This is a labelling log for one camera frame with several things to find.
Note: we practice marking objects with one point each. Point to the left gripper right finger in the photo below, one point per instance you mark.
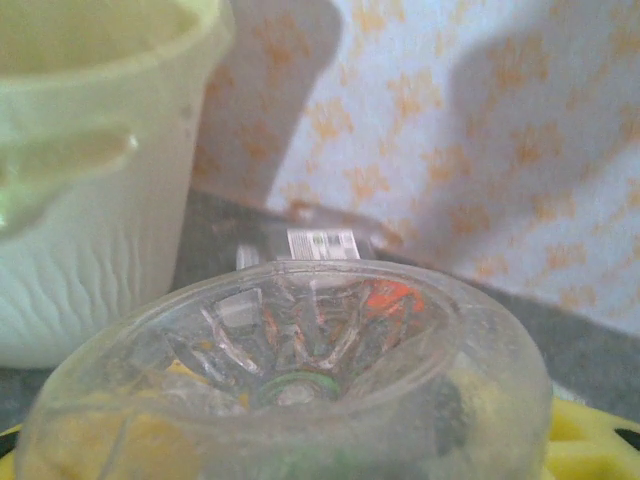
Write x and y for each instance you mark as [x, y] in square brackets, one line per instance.
[590, 450]

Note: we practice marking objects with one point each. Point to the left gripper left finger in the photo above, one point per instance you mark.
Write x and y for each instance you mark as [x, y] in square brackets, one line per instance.
[10, 440]

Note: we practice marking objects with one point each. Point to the clear bottle white label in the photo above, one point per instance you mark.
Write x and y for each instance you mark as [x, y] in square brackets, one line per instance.
[320, 244]

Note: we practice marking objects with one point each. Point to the green label clear bottle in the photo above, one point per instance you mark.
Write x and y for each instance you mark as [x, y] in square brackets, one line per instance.
[300, 350]

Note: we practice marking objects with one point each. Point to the cream plastic waste bin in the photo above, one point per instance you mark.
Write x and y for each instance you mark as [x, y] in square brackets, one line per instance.
[100, 300]

